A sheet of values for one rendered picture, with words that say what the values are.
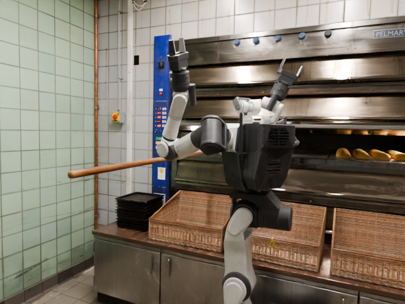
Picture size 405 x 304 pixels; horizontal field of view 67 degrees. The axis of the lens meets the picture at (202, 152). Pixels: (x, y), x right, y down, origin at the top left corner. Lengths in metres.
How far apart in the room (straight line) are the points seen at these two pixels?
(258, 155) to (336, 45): 1.29
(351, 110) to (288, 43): 0.65
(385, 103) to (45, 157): 2.53
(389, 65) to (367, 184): 0.78
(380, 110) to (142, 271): 1.93
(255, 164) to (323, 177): 1.08
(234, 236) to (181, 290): 0.85
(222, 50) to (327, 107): 0.91
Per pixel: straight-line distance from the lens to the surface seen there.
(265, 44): 2.44
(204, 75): 2.54
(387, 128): 2.14
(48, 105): 2.78
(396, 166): 2.31
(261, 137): 1.26
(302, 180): 2.31
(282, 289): 1.97
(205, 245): 2.08
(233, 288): 1.56
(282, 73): 1.77
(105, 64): 3.11
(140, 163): 1.55
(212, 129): 1.28
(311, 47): 2.38
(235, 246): 1.51
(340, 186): 2.30
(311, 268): 1.94
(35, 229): 2.81
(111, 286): 2.57
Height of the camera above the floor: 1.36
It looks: 4 degrees down
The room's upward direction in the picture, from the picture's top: 1 degrees clockwise
